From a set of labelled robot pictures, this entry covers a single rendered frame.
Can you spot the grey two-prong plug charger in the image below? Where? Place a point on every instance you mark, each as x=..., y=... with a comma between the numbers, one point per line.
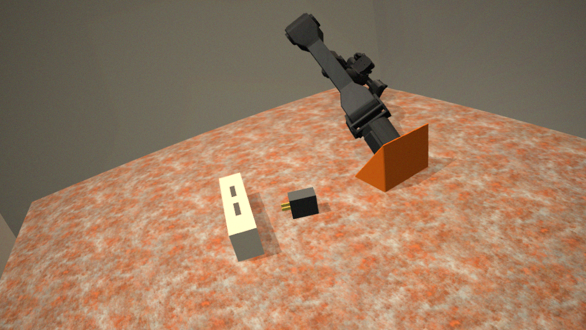
x=302, y=203

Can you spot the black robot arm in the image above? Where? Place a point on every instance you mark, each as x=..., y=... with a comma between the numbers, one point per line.
x=363, y=110

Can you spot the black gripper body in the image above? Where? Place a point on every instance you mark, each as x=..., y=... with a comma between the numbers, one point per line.
x=375, y=86

